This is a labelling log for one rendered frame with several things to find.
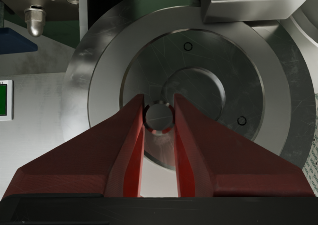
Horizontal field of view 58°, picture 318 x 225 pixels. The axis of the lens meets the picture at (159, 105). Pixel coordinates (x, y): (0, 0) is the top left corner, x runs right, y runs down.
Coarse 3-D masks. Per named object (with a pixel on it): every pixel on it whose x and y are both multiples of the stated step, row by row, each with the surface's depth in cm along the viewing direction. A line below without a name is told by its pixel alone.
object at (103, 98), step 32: (128, 32) 17; (160, 32) 17; (224, 32) 17; (256, 32) 17; (96, 64) 16; (128, 64) 16; (256, 64) 16; (96, 96) 16; (288, 96) 16; (288, 128) 16; (160, 192) 15
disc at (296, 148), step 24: (144, 0) 17; (168, 0) 17; (192, 0) 17; (96, 24) 17; (120, 24) 17; (264, 24) 17; (96, 48) 17; (288, 48) 17; (72, 72) 17; (288, 72) 17; (72, 96) 17; (312, 96) 17; (72, 120) 16; (312, 120) 16; (288, 144) 16
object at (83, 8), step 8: (80, 0) 18; (88, 0) 18; (96, 0) 21; (104, 0) 24; (112, 0) 30; (120, 0) 38; (80, 8) 18; (88, 8) 18; (96, 8) 21; (104, 8) 24; (80, 16) 18; (88, 16) 18; (96, 16) 21; (80, 24) 18; (88, 24) 18
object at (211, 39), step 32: (192, 32) 15; (160, 64) 15; (192, 64) 15; (224, 64) 15; (128, 96) 15; (160, 96) 15; (192, 96) 15; (224, 96) 15; (256, 96) 15; (256, 128) 14; (160, 160) 14
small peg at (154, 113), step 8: (152, 104) 12; (160, 104) 12; (168, 104) 12; (144, 112) 12; (152, 112) 12; (160, 112) 12; (168, 112) 12; (144, 120) 12; (152, 120) 12; (160, 120) 12; (168, 120) 12; (152, 128) 12; (160, 128) 12; (168, 128) 12
